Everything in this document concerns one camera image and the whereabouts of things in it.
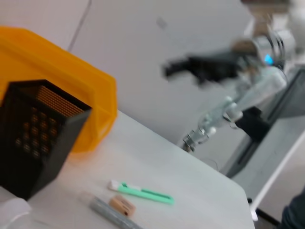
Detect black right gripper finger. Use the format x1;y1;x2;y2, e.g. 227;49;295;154
166;56;191;68
163;64;198;78

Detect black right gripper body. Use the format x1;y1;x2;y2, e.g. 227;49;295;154
188;51;241;89

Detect green utility knife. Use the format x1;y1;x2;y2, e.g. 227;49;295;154
108;180;175;206

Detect beige eraser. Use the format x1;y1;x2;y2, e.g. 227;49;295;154
109;195;136;217

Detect grey pen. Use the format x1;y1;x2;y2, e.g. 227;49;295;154
80;191;143;229

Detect clear water bottle green label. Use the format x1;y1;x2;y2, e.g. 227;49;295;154
0;197;32;229

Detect black mesh pen holder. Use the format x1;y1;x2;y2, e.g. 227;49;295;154
0;80;93;201

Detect white humanoid robot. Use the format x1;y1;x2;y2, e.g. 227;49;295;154
182;65;288;152

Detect yellow plastic bin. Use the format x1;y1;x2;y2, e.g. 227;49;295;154
0;25;119;155

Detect dark blue fabric object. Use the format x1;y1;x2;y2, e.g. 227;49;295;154
282;192;305;229

